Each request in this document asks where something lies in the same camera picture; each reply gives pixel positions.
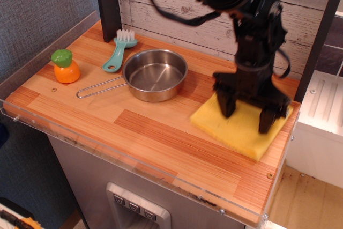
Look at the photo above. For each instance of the teal dish brush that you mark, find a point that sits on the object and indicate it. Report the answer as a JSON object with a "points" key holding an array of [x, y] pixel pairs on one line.
{"points": [[124, 39]]}

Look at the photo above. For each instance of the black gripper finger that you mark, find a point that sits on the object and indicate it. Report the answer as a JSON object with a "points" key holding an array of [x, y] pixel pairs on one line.
{"points": [[227, 103], [267, 118]]}

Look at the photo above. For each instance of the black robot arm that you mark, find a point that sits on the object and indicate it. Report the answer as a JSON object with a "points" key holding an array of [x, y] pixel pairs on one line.
{"points": [[259, 35]]}

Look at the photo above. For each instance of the clear acrylic front guard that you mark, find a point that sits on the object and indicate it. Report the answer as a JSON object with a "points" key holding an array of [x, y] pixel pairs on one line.
{"points": [[159, 142]]}

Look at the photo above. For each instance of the dark right vertical post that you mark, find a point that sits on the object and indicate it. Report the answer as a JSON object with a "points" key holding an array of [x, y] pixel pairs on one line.
{"points": [[319, 41]]}

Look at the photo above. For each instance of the white toy sink unit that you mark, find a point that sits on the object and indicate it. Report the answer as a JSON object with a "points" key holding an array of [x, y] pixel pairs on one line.
{"points": [[316, 145]]}

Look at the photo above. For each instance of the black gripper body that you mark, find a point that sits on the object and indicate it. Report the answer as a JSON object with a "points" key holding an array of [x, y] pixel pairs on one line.
{"points": [[254, 86]]}

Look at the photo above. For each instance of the dark vertical post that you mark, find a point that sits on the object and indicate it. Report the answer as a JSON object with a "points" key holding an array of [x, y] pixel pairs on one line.
{"points": [[319, 41], [110, 18]]}

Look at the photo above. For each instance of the orange toy carrot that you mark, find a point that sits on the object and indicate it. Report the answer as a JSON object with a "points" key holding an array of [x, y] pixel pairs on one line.
{"points": [[65, 68]]}

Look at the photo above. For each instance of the yellow rag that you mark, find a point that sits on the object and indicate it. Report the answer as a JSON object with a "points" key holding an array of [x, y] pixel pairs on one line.
{"points": [[240, 131]]}

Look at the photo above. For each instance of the dark left vertical post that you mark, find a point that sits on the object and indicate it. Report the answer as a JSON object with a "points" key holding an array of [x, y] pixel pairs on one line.
{"points": [[110, 18]]}

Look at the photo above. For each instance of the stainless steel saucepan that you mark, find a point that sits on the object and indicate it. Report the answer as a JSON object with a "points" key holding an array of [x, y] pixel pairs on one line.
{"points": [[153, 75]]}

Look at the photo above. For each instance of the orange object bottom left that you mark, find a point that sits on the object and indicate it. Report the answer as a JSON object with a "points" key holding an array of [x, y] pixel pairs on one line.
{"points": [[20, 223]]}

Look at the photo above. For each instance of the silver toy fridge cabinet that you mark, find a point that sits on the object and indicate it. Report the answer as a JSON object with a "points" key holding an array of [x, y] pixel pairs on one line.
{"points": [[110, 196]]}

